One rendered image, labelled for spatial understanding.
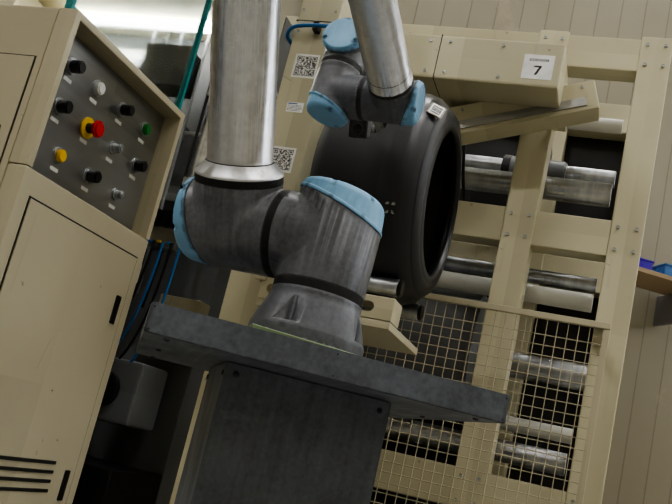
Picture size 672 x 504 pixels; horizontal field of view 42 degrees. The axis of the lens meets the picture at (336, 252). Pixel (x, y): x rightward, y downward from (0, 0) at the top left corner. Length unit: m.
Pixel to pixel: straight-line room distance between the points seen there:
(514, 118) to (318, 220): 1.50
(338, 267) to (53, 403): 1.01
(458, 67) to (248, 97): 1.41
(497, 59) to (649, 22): 4.77
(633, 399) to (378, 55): 5.27
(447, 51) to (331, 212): 1.47
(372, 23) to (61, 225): 0.88
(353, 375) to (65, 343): 1.11
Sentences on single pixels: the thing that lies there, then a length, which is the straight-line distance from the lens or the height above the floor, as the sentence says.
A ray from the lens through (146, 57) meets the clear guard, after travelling 2.34.
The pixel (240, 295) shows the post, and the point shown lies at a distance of 2.37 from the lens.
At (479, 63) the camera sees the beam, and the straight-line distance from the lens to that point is 2.74.
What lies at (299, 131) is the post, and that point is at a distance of 2.47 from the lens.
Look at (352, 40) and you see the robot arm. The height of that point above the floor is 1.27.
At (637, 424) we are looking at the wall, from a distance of 6.67.
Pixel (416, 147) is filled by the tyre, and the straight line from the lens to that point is 2.16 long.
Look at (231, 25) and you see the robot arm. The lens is 1.40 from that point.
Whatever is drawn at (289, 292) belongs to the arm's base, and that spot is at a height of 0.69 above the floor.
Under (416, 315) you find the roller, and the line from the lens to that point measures 2.43.
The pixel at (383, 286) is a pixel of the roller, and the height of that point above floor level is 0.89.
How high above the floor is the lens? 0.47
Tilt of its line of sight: 13 degrees up
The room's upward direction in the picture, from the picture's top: 13 degrees clockwise
